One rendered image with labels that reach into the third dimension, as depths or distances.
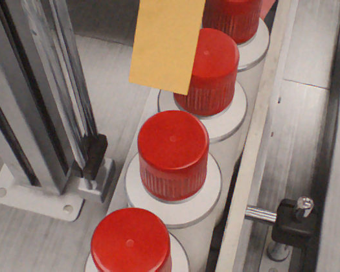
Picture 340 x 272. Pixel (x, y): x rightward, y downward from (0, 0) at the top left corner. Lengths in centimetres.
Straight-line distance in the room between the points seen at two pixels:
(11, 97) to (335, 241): 28
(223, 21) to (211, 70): 5
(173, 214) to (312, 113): 32
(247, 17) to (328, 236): 22
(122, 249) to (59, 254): 28
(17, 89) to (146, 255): 19
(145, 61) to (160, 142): 4
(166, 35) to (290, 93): 33
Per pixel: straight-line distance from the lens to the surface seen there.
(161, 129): 24
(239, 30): 30
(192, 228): 28
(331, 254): 45
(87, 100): 36
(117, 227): 22
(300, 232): 41
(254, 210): 41
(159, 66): 26
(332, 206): 46
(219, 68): 26
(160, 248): 22
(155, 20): 25
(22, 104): 38
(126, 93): 56
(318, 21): 65
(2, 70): 35
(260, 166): 47
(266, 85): 47
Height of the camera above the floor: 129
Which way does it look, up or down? 62 degrees down
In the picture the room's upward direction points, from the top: 3 degrees clockwise
